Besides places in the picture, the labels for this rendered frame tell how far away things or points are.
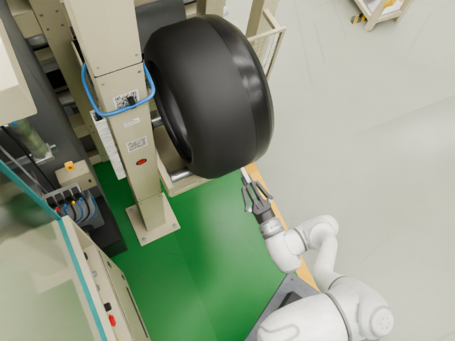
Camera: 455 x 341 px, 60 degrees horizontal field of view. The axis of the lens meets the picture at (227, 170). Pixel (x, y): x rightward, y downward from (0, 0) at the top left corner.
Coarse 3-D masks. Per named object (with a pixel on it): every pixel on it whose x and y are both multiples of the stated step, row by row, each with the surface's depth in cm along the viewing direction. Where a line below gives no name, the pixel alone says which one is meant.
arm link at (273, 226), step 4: (268, 220) 152; (272, 220) 151; (276, 220) 152; (264, 224) 151; (268, 224) 151; (272, 224) 151; (276, 224) 151; (280, 224) 153; (260, 228) 153; (264, 228) 151; (268, 228) 151; (272, 228) 150; (276, 228) 151; (280, 228) 151; (264, 232) 152; (268, 232) 151; (272, 232) 150; (276, 232) 150; (264, 236) 152; (268, 236) 151
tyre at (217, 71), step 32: (160, 32) 135; (192, 32) 131; (224, 32) 131; (160, 64) 131; (192, 64) 124; (224, 64) 126; (256, 64) 130; (160, 96) 173; (192, 96) 124; (224, 96) 126; (256, 96) 130; (192, 128) 128; (224, 128) 128; (256, 128) 134; (192, 160) 145; (224, 160) 137; (256, 160) 153
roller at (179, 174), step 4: (184, 168) 172; (176, 172) 171; (180, 172) 171; (184, 172) 171; (188, 172) 171; (172, 176) 170; (176, 176) 170; (180, 176) 170; (184, 176) 171; (188, 176) 173; (172, 180) 170; (176, 180) 170
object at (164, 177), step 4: (156, 152) 170; (156, 156) 169; (160, 160) 169; (160, 164) 168; (160, 168) 167; (164, 168) 168; (160, 172) 167; (164, 172) 167; (160, 176) 170; (164, 176) 166; (168, 176) 167; (164, 180) 166; (168, 180) 166; (164, 184) 171; (168, 184) 165; (172, 184) 165; (168, 188) 165; (172, 188) 165; (168, 192) 169; (172, 192) 170
